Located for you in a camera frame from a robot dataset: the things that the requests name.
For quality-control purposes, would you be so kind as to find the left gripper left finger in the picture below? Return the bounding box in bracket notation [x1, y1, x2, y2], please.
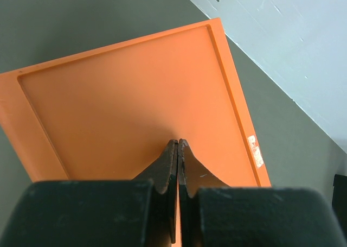
[131, 140, 178, 244]

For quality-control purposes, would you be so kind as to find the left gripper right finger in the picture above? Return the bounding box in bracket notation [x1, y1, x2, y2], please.
[177, 139, 229, 246]

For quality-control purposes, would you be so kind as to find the orange drawer box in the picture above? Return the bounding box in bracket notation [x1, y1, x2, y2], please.
[0, 17, 272, 244]

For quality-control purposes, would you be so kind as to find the black file holder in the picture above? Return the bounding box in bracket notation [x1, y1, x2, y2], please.
[332, 174, 347, 236]

